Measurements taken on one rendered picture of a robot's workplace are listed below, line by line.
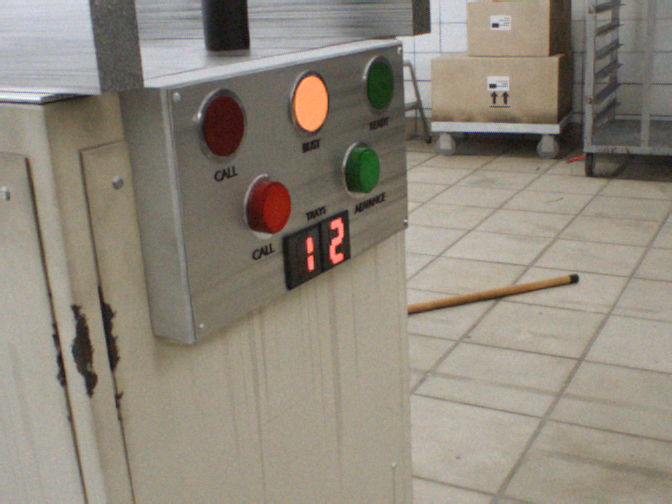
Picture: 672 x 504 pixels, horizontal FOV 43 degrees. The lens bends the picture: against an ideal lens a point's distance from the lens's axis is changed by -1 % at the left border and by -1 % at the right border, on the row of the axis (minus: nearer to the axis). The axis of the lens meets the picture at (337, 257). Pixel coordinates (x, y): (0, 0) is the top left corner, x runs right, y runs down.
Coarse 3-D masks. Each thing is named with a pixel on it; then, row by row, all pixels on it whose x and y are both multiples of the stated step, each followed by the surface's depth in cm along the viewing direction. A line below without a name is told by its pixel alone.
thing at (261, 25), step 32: (160, 0) 74; (192, 0) 72; (256, 0) 69; (288, 0) 67; (320, 0) 65; (352, 0) 64; (384, 0) 62; (416, 0) 62; (160, 32) 75; (192, 32) 73; (256, 32) 70; (288, 32) 68; (320, 32) 66; (352, 32) 65; (384, 32) 63; (416, 32) 62
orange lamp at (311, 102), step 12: (300, 84) 51; (312, 84) 52; (300, 96) 51; (312, 96) 52; (324, 96) 53; (300, 108) 51; (312, 108) 52; (324, 108) 54; (300, 120) 52; (312, 120) 53
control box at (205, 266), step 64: (256, 64) 50; (320, 64) 53; (128, 128) 45; (192, 128) 45; (256, 128) 49; (320, 128) 54; (384, 128) 60; (192, 192) 45; (320, 192) 55; (384, 192) 61; (192, 256) 46; (256, 256) 50; (320, 256) 56; (192, 320) 47
